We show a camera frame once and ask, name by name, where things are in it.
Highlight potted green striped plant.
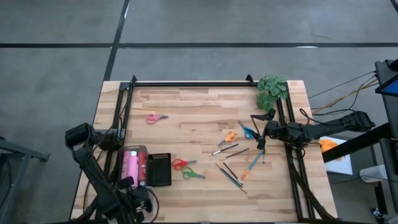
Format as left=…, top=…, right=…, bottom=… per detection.
left=255, top=74, right=289, bottom=113

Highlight grey metal cart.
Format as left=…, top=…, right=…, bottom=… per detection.
left=0, top=136, right=50, bottom=224

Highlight black diagonal beam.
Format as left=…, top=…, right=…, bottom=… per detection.
left=322, top=122, right=393, bottom=164

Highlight black paintbrush silver end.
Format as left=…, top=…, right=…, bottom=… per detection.
left=222, top=161, right=244, bottom=187

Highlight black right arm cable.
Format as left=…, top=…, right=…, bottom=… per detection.
left=299, top=107, right=358, bottom=126

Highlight yellow floor cable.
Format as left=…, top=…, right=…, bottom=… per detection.
left=310, top=79, right=379, bottom=110

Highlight gold ferrule black paintbrush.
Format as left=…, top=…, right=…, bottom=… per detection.
left=218, top=147, right=251, bottom=162

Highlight red paint bottle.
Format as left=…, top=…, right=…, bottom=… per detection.
left=138, top=151, right=147, bottom=187

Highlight black floor cable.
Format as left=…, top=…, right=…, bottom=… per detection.
left=307, top=70, right=379, bottom=100

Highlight red scissors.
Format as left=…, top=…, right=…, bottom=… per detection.
left=171, top=158, right=198, bottom=171

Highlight blue handle orange paintbrush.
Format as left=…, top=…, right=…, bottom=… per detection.
left=240, top=149, right=265, bottom=180

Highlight pink scissors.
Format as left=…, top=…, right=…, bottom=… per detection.
left=146, top=114, right=170, bottom=126

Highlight green scissors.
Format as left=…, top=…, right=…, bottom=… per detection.
left=181, top=167, right=206, bottom=180

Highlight orange object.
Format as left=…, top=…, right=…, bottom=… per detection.
left=320, top=139, right=340, bottom=154

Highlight white cylinder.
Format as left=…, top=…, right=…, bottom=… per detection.
left=359, top=164, right=390, bottom=184

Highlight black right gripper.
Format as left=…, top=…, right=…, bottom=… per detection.
left=250, top=108, right=285, bottom=151

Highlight black caster wheel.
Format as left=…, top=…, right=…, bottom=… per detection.
left=371, top=207, right=388, bottom=224

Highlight white sheet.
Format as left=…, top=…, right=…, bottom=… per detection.
left=319, top=136, right=354, bottom=176

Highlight blue screen tablet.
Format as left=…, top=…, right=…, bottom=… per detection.
left=375, top=73, right=398, bottom=97

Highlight silver ferrule black paintbrush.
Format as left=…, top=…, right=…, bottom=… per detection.
left=211, top=143, right=239, bottom=157

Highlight black equipment stand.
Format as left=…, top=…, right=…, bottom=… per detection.
left=374, top=58, right=398, bottom=187

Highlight orange scissors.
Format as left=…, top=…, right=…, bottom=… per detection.
left=217, top=129, right=239, bottom=147

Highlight black mesh basket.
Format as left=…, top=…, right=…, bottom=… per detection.
left=147, top=152, right=173, bottom=188

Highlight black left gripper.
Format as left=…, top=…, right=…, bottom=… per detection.
left=118, top=177, right=154, bottom=224

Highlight long dark blue paintbrush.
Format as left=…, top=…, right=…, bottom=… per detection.
left=215, top=162, right=248, bottom=195

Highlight blue scissors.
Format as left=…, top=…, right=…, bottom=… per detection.
left=237, top=120, right=259, bottom=140

